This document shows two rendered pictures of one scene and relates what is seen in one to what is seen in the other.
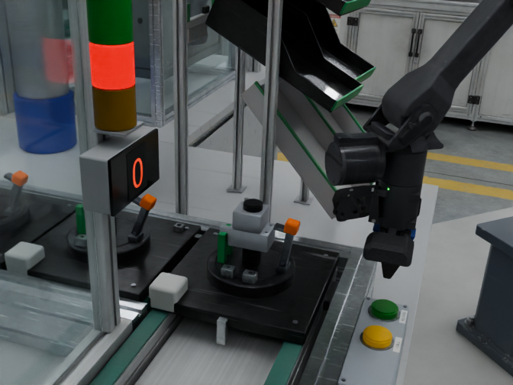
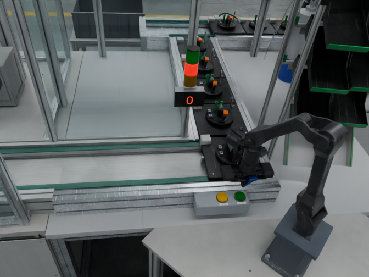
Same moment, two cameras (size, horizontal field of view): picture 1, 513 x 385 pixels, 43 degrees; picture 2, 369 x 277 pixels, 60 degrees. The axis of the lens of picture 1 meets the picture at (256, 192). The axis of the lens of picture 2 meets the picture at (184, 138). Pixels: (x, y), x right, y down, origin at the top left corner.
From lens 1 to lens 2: 92 cm
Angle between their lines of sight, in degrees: 53
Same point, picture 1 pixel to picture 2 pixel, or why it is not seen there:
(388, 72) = not seen: outside the picture
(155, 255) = (221, 130)
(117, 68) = (186, 70)
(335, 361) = (203, 189)
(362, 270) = (262, 184)
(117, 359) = (174, 144)
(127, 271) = (208, 128)
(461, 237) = (359, 227)
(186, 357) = (191, 159)
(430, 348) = (258, 227)
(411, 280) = not seen: hidden behind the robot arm
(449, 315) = not seen: hidden behind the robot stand
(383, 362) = (211, 201)
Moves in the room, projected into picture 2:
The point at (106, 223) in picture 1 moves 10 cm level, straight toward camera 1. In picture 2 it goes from (185, 108) to (166, 116)
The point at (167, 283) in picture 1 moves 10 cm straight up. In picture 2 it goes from (204, 137) to (206, 120)
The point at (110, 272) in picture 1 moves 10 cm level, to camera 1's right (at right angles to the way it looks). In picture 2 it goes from (184, 122) to (194, 136)
